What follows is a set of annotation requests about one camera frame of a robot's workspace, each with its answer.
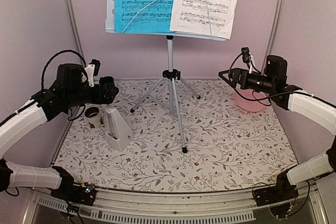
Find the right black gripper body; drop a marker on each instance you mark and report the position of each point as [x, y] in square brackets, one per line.
[266, 82]

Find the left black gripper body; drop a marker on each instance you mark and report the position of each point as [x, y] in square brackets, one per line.
[107, 98]

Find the white metronome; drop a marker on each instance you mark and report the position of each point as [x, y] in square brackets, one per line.
[118, 134]

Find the light blue music stand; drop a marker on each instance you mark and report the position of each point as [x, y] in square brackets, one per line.
[171, 74]

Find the white sheet music page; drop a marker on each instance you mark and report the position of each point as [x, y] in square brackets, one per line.
[213, 18]

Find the blue sheet music page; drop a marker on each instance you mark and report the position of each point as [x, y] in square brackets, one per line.
[142, 16]

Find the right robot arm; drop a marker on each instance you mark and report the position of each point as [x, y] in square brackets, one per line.
[273, 81]

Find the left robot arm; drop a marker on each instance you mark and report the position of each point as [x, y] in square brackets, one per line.
[74, 86]

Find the pink plate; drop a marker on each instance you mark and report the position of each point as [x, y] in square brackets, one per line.
[250, 106]

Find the paper coffee cup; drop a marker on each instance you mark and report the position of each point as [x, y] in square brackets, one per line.
[93, 117]

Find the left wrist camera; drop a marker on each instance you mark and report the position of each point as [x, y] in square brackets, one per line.
[90, 71]

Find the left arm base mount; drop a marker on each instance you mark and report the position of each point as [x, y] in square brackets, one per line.
[83, 194]

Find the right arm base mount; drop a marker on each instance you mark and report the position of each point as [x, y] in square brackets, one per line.
[274, 194]

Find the front aluminium rail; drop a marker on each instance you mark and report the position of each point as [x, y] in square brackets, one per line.
[236, 206]

